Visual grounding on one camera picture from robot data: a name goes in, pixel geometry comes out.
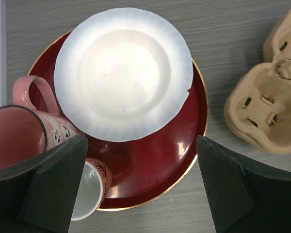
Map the pink glass mug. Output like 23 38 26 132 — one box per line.
0 75 80 169

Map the dark red round tray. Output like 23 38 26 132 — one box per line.
27 30 209 212

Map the brown cardboard cup carrier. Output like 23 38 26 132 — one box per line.
224 9 291 154

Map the white paper plate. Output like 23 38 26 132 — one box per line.
53 7 194 142

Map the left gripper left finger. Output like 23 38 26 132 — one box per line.
0 134 88 233

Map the white and pink ceramic mug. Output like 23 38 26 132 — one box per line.
71 158 113 221

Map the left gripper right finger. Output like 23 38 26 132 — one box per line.
196 136 291 233

